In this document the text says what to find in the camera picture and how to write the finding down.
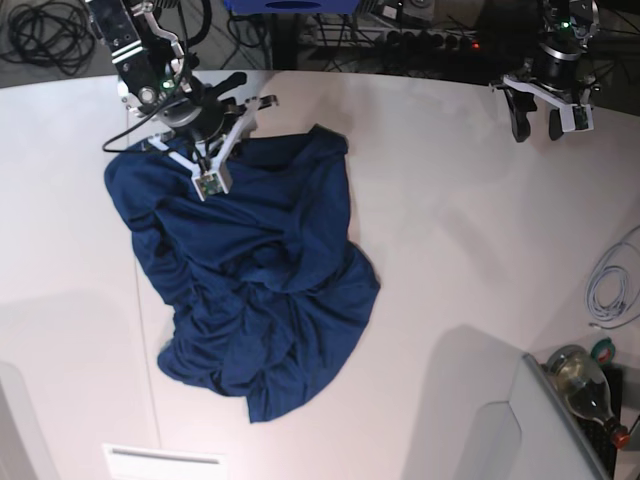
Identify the dark blue t-shirt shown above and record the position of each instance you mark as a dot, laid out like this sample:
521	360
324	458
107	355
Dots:
270	297

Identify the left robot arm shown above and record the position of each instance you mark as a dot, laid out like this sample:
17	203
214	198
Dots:
567	25

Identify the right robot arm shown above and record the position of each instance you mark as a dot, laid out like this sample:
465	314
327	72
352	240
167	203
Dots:
152	54

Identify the black power strip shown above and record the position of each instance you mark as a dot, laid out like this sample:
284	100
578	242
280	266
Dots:
432	40

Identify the blue plastic bin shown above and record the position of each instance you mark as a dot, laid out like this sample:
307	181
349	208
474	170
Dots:
246	7

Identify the green tape roll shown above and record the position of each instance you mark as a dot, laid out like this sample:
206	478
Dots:
604	351

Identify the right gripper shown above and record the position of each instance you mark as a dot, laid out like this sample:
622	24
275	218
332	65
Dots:
202	116

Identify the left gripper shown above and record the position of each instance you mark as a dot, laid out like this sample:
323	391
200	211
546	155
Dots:
553	69

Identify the clear plastic bottle red cap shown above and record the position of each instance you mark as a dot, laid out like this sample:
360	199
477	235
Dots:
581	383

